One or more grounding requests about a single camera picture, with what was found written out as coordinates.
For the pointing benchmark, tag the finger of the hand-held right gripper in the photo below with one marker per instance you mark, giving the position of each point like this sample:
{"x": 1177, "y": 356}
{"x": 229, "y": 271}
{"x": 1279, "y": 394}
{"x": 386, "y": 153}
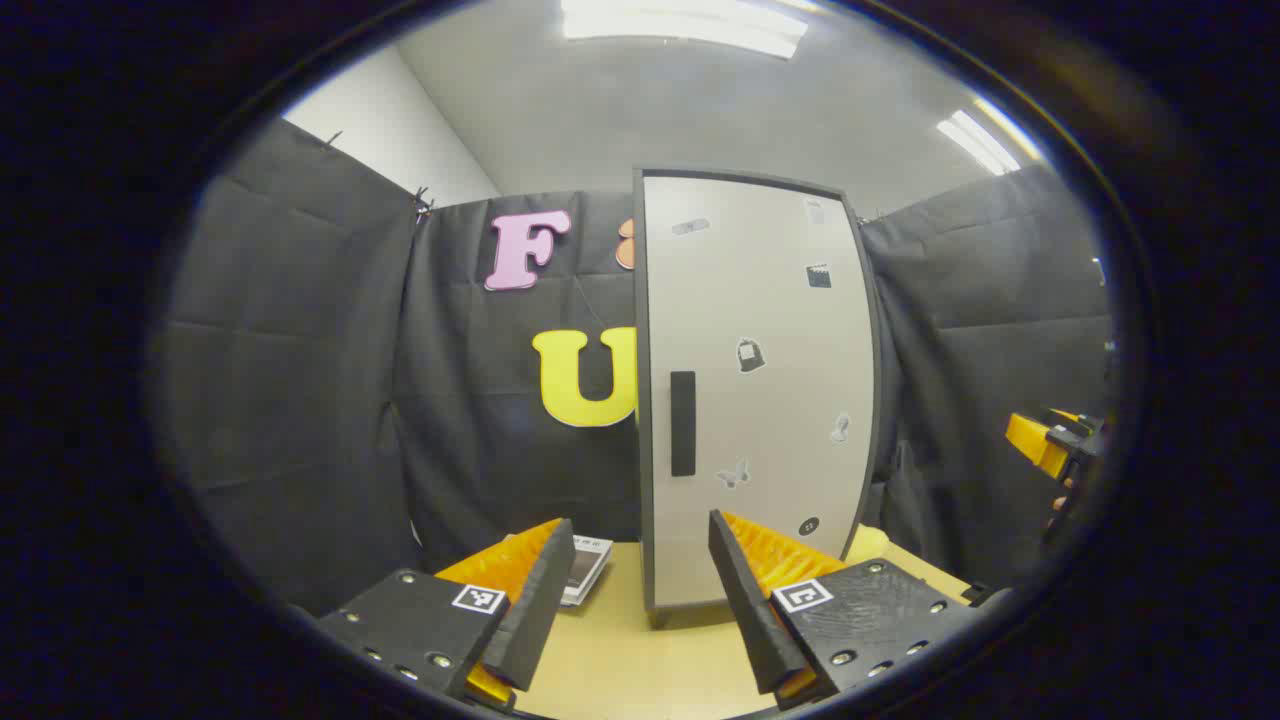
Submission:
{"x": 1035, "y": 440}

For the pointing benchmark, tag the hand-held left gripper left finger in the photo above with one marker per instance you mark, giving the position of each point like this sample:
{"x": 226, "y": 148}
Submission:
{"x": 540, "y": 610}

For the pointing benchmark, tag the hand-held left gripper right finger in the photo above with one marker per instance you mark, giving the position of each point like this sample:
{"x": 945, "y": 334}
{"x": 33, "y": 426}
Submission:
{"x": 750, "y": 610}

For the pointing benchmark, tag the grey cabinet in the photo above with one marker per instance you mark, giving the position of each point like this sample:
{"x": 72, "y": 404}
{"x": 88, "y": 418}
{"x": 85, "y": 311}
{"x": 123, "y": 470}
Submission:
{"x": 644, "y": 560}

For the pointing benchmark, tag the light grey cabinet door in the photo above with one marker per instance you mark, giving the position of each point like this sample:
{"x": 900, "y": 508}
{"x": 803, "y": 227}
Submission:
{"x": 780, "y": 450}

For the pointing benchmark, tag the white portrait cover book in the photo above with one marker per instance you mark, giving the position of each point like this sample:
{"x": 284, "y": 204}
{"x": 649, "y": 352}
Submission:
{"x": 585, "y": 570}

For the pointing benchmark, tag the small ceiling light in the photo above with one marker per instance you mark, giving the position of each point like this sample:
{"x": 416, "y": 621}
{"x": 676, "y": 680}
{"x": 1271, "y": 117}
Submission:
{"x": 980, "y": 140}

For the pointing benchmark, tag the long ceiling light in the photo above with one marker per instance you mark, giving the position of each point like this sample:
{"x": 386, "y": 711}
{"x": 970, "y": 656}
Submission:
{"x": 685, "y": 25}

